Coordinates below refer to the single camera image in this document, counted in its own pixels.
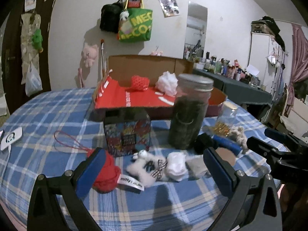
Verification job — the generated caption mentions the green plush toy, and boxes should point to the green plush toy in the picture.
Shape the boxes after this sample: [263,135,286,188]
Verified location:
[32,29,43,52]

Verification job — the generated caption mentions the white electronic device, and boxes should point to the white electronic device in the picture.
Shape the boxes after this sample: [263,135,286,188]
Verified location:
[0,127,23,151]

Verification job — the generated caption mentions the blue plaid blanket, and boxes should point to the blue plaid blanket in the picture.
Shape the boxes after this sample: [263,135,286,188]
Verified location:
[0,87,289,231]

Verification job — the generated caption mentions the pink curtain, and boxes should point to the pink curtain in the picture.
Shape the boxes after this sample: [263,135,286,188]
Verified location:
[285,24,308,106]

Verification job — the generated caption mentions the small glass jar gold contents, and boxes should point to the small glass jar gold contents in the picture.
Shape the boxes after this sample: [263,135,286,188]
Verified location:
[212,101,239,137]

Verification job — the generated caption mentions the white plush with checkered bow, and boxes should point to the white plush with checkered bow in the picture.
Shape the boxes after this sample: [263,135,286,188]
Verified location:
[125,150,169,187]

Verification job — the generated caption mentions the wall mirror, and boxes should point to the wall mirror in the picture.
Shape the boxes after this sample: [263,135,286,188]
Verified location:
[183,1,208,60]

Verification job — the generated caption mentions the photo on door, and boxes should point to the photo on door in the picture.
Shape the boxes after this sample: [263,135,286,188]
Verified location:
[25,0,38,12]

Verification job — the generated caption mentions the white wardrobe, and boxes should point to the white wardrobe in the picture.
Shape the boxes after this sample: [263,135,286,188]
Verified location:
[248,20,293,94]

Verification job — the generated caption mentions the white cotton ball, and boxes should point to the white cotton ball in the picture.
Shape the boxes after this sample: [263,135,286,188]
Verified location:
[166,152,188,182]

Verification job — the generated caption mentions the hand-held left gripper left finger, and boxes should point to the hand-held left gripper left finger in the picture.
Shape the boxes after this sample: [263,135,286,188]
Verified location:
[28,147,107,231]

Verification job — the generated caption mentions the grey cloth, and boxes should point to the grey cloth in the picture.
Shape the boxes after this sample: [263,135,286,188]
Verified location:
[186,155,210,180]

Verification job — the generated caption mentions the tan cloth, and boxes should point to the tan cloth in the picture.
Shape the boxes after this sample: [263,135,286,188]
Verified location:
[215,148,237,166]

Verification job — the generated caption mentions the red cardboard box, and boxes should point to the red cardboard box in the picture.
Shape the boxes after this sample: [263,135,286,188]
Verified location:
[93,55,228,122]

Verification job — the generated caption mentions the wall photo poster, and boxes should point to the wall photo poster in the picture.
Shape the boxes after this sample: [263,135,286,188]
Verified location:
[158,0,180,18]

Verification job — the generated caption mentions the green tote bag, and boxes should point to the green tote bag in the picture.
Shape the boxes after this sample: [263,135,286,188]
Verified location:
[117,1,153,42]

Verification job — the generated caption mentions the colourful printed box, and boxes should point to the colourful printed box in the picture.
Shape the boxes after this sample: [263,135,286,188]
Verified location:
[103,108,151,158]

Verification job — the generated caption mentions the red mesh sponge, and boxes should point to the red mesh sponge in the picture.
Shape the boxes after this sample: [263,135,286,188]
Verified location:
[130,75,150,92]

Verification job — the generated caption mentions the black cloth on wardrobe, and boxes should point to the black cloth on wardrobe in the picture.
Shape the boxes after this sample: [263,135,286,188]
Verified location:
[262,16,286,51]

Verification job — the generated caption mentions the row of bottles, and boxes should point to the row of bottles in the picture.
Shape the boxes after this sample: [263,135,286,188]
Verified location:
[194,52,267,89]

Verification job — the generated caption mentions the small fluffy plush toy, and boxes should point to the small fluffy plush toy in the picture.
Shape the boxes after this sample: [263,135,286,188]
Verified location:
[230,126,248,153]

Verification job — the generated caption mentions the large glass jar dark contents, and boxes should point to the large glass jar dark contents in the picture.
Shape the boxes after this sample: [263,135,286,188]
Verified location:
[168,73,214,150]

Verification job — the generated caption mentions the red knit hat with cord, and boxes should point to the red knit hat with cord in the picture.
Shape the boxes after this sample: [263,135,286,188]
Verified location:
[54,130,145,194]

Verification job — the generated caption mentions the white bath pouf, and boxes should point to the white bath pouf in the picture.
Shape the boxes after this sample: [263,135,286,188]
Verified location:
[155,71,179,97]

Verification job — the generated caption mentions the white plastic bag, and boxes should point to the white plastic bag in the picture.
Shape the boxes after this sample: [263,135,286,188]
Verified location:
[25,61,43,97]

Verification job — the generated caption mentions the dark brown door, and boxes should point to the dark brown door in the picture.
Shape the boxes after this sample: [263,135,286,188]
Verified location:
[0,0,59,116]

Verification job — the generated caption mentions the black bag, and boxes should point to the black bag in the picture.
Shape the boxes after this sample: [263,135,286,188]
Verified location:
[100,0,124,33]

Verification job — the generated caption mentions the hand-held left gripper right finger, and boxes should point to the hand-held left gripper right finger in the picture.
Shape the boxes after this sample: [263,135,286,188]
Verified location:
[203,146,283,231]

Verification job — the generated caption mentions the beige hanging organizer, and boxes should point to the beige hanging organizer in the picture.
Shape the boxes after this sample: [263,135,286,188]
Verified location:
[20,12,41,85]

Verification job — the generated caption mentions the blue sock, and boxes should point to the blue sock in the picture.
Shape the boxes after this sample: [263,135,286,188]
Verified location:
[213,135,242,155]

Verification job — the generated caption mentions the pink pig plush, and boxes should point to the pink pig plush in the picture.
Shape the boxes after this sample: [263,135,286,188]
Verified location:
[81,43,99,67]

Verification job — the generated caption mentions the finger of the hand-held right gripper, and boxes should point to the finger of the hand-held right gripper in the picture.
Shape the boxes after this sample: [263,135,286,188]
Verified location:
[246,136,281,158]
[264,127,308,151]

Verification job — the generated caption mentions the dark green covered table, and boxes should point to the dark green covered table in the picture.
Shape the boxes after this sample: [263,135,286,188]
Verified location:
[192,69,272,111]

